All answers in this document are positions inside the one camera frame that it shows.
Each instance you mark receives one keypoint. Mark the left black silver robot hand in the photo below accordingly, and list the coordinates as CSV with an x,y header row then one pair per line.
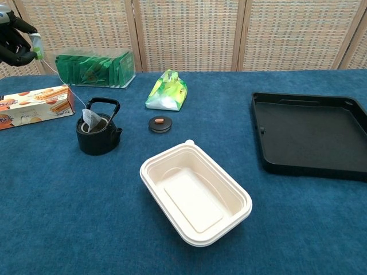
x,y
11,43

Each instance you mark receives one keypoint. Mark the black cast iron teapot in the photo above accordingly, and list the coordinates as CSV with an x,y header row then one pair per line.
x,y
97,143

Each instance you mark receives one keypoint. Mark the green-yellow snack packet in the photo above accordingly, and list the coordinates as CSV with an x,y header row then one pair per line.
x,y
167,94

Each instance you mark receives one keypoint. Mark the black teapot lid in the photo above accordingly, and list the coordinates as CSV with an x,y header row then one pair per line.
x,y
160,126

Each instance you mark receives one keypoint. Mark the orange biscuit box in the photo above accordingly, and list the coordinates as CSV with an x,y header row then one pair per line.
x,y
34,109

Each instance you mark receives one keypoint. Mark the clear box of green packets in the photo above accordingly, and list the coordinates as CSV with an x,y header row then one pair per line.
x,y
91,71

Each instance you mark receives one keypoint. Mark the woven bamboo folding screen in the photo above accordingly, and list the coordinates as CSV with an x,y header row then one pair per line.
x,y
189,31

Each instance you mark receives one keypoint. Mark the blue table cloth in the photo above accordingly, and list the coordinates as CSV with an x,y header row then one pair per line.
x,y
71,215

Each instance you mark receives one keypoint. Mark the white plastic food container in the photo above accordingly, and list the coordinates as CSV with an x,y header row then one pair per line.
x,y
195,200

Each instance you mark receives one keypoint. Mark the black square plastic tray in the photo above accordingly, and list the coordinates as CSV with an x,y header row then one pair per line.
x,y
309,134

